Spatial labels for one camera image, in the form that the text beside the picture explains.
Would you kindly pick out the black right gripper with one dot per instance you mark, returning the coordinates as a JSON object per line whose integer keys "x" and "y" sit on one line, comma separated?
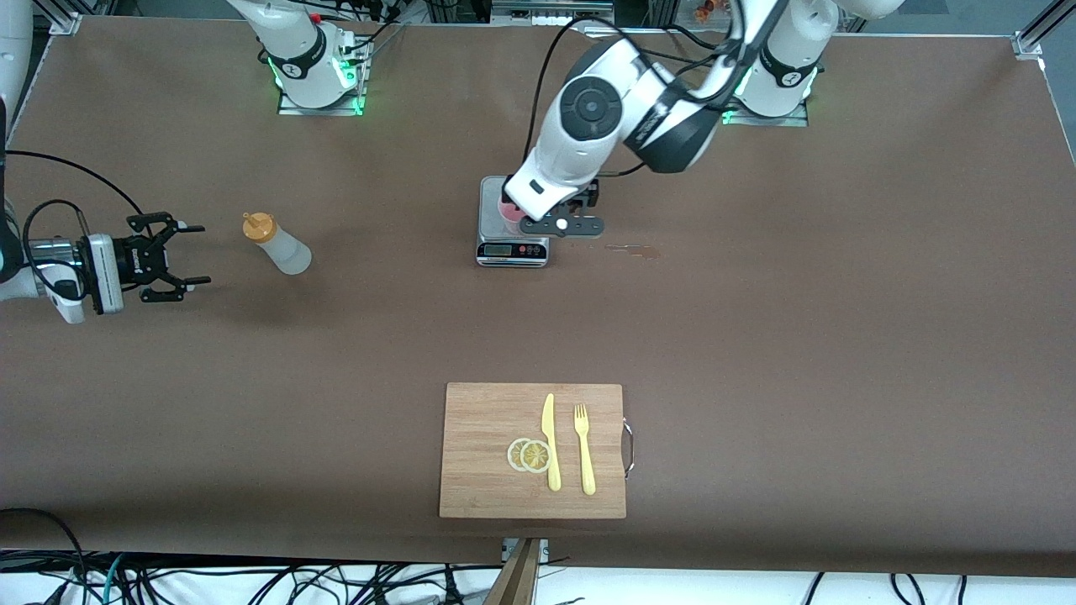
{"x": 134, "y": 258}

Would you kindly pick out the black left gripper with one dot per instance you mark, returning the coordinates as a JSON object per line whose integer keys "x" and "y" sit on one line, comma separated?
{"x": 586, "y": 199}

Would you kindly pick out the pink plastic cup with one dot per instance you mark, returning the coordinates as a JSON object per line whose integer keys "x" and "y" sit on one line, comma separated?
{"x": 508, "y": 220}

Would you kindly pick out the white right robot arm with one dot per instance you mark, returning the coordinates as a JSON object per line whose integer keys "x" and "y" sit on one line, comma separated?
{"x": 294, "y": 50}

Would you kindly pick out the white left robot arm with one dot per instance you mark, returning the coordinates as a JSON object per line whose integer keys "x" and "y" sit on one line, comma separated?
{"x": 588, "y": 109}

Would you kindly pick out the clear sauce bottle orange cap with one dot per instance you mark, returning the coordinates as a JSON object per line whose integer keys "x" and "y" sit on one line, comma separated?
{"x": 286, "y": 252}

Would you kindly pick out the silver digital kitchen scale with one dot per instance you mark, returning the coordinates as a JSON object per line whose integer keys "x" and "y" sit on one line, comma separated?
{"x": 513, "y": 252}

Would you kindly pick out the brown table cover mat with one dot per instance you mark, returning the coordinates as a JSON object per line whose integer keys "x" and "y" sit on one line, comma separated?
{"x": 252, "y": 378}

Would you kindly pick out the white power strip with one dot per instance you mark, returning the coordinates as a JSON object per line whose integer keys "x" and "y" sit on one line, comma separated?
{"x": 555, "y": 18}

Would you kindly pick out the yellow plastic knife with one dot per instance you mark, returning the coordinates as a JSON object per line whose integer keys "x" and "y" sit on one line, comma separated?
{"x": 551, "y": 437}

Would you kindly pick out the yellow plastic fork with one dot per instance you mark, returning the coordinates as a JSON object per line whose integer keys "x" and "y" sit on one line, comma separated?
{"x": 585, "y": 454}

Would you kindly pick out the wooden cutting board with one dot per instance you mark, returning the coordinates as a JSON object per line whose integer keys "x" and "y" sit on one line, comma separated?
{"x": 479, "y": 437}

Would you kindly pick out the lemon slice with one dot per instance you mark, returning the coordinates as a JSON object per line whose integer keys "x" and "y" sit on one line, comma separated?
{"x": 513, "y": 454}
{"x": 535, "y": 456}

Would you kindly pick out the wooden beam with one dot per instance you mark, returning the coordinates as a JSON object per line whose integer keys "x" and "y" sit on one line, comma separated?
{"x": 517, "y": 580}

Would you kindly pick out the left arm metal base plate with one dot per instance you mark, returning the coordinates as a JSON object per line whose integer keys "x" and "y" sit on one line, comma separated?
{"x": 765, "y": 120}

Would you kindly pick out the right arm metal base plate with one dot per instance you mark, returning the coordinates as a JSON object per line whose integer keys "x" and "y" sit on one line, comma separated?
{"x": 290, "y": 107}

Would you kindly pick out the aluminium frame corner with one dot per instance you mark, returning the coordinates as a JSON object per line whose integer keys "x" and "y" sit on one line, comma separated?
{"x": 63, "y": 21}
{"x": 1032, "y": 42}

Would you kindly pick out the metal table edge bracket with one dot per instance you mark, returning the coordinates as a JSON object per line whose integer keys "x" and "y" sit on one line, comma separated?
{"x": 542, "y": 548}

